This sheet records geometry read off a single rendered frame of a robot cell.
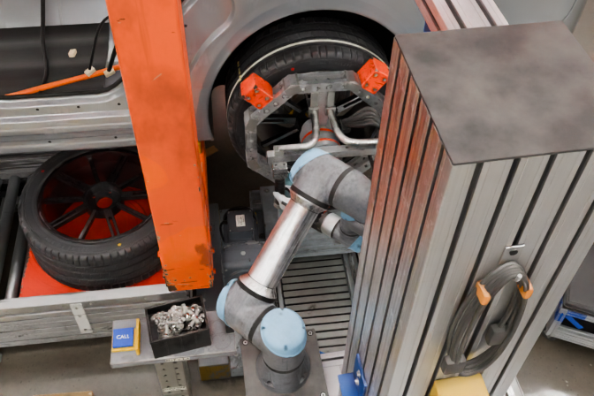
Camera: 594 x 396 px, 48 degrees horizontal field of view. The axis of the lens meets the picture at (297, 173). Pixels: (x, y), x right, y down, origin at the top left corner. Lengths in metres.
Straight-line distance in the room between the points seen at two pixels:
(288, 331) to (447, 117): 1.04
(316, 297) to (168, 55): 1.58
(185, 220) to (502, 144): 1.46
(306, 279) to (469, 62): 2.20
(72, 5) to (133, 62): 1.52
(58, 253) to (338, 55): 1.28
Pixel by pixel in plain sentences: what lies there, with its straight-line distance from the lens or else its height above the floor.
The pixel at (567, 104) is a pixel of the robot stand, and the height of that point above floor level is 2.03.
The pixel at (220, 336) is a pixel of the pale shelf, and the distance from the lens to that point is 2.43.
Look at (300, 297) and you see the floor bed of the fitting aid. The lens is 2.97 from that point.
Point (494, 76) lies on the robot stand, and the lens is 0.90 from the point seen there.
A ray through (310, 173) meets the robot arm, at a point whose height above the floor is 1.29.
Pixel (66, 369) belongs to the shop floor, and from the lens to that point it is 2.99.
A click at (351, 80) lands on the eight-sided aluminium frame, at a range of 2.29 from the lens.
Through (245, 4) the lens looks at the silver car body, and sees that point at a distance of 2.23.
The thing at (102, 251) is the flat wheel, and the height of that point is 0.50.
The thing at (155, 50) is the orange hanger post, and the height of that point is 1.58.
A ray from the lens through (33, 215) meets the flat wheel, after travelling 2.83.
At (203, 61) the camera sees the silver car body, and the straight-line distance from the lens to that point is 2.35.
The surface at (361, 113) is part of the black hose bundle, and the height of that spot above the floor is 1.04.
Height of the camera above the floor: 2.57
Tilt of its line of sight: 47 degrees down
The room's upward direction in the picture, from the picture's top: 2 degrees clockwise
